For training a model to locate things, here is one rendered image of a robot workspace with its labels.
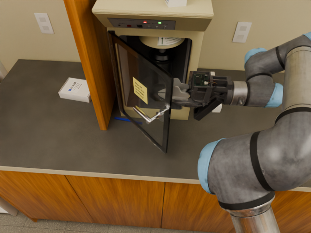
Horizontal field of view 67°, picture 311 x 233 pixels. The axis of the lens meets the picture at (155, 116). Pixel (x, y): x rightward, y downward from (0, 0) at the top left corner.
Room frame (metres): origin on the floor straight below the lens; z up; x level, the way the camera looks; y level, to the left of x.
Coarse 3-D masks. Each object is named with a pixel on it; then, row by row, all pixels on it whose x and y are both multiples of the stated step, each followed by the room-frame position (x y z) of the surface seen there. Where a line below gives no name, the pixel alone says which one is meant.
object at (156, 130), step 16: (128, 48) 0.62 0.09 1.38; (128, 64) 0.63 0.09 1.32; (144, 64) 0.56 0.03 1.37; (128, 80) 0.64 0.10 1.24; (144, 80) 0.57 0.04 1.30; (160, 80) 0.51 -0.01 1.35; (128, 96) 0.65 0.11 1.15; (160, 96) 0.51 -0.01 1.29; (128, 112) 0.66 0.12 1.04; (144, 112) 0.57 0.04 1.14; (160, 112) 0.51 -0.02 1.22; (144, 128) 0.57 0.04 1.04; (160, 128) 0.50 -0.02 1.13; (160, 144) 0.50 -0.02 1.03
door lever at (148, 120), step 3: (135, 105) 0.54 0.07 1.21; (135, 108) 0.53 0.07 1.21; (138, 108) 0.53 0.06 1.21; (135, 111) 0.53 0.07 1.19; (138, 111) 0.52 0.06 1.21; (141, 111) 0.52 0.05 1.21; (138, 114) 0.51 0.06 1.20; (141, 114) 0.51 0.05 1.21; (144, 114) 0.50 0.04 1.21; (156, 114) 0.51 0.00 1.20; (159, 114) 0.50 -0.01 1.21; (144, 117) 0.49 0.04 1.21; (147, 117) 0.49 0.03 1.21; (153, 117) 0.49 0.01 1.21; (156, 117) 0.50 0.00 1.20; (159, 117) 0.50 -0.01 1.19; (147, 120) 0.48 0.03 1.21; (150, 120) 0.48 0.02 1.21; (153, 120) 0.49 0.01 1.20; (147, 123) 0.47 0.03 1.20; (150, 123) 0.48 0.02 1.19
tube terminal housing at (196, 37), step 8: (120, 32) 0.72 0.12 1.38; (128, 32) 0.72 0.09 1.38; (136, 32) 0.71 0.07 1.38; (144, 32) 0.71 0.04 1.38; (152, 32) 0.71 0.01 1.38; (160, 32) 0.71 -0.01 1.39; (168, 32) 0.71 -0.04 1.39; (176, 32) 0.71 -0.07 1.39; (184, 32) 0.70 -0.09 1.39; (192, 32) 0.70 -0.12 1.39; (200, 32) 0.70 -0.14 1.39; (192, 40) 0.70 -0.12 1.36; (200, 40) 0.70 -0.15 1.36; (192, 48) 0.70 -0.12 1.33; (200, 48) 0.70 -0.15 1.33; (192, 56) 0.70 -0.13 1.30; (192, 64) 0.70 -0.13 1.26; (176, 112) 0.70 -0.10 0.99; (184, 112) 0.70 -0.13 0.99
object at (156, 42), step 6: (144, 36) 0.76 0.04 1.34; (144, 42) 0.75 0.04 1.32; (150, 42) 0.74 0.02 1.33; (156, 42) 0.73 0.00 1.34; (162, 42) 0.73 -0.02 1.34; (168, 42) 0.73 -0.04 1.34; (174, 42) 0.74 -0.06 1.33; (180, 42) 0.76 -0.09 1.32; (156, 48) 0.72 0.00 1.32; (162, 48) 0.72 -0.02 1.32; (168, 48) 0.73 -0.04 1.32
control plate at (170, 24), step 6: (108, 18) 0.63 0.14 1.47; (114, 18) 0.63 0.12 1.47; (120, 18) 0.62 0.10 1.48; (126, 18) 0.62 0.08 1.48; (114, 24) 0.66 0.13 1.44; (120, 24) 0.66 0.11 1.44; (126, 24) 0.66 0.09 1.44; (132, 24) 0.65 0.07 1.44; (138, 24) 0.65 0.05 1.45; (144, 24) 0.65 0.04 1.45; (150, 24) 0.65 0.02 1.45; (156, 24) 0.64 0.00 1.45; (162, 24) 0.64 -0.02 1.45; (168, 24) 0.64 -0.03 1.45; (174, 24) 0.63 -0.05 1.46
